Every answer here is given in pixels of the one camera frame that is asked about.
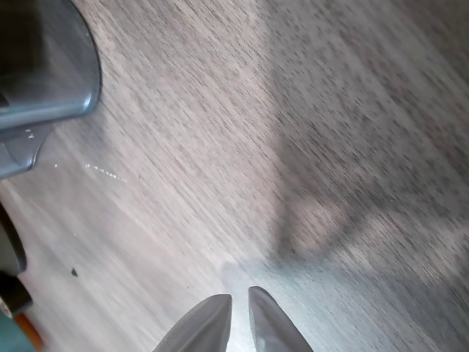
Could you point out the black teal orange object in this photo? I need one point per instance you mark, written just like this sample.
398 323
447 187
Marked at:
14 297

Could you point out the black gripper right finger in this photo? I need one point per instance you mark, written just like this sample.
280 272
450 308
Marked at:
273 326

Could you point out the clear plastic blender jar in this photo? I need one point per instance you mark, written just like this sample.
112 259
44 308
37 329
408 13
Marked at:
55 91

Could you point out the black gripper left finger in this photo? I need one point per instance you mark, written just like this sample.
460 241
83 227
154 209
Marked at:
205 326

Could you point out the small black fragment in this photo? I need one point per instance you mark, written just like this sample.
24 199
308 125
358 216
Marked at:
74 272

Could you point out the black round lid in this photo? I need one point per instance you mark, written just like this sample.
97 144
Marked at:
11 249

